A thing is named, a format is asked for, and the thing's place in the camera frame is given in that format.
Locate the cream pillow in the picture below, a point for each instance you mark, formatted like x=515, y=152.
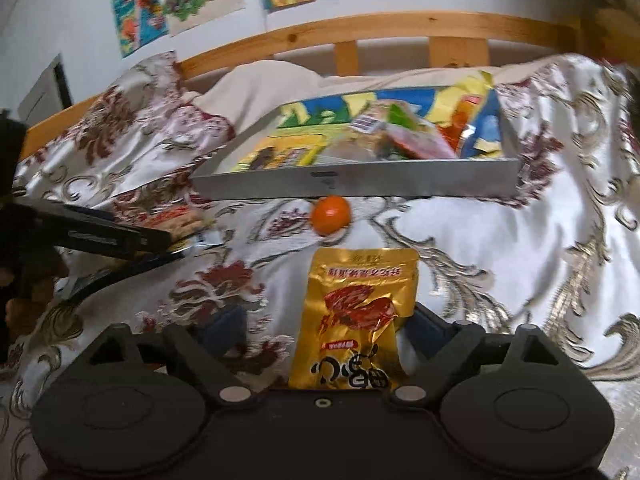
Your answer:
x=280, y=85

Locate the grey tray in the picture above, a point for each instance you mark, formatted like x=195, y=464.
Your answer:
x=400, y=177

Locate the gold snack packet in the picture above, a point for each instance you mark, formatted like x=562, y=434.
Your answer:
x=350, y=300

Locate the clear brown snack packet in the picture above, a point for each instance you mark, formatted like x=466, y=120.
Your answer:
x=352, y=142

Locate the red biscuit snack packet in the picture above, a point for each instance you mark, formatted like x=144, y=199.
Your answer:
x=180, y=220

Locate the small orange fruit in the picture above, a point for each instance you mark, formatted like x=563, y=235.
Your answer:
x=330, y=214

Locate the wooden bed frame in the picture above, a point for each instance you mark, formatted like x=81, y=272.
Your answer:
x=400, y=27

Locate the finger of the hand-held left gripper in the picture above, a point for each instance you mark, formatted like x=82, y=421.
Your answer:
x=100, y=235
x=125, y=272

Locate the grey door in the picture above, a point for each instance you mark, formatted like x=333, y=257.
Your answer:
x=42, y=92

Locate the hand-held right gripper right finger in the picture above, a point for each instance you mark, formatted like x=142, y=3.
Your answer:
x=432, y=332

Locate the white green snack packet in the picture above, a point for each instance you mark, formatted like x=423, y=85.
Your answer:
x=400, y=114

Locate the orange-haired girl wall drawing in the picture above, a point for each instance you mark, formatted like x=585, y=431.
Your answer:
x=135, y=5

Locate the floral satin blanket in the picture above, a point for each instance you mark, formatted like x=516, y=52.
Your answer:
x=500, y=260

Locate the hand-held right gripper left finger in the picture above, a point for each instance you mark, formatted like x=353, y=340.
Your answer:
x=225, y=331

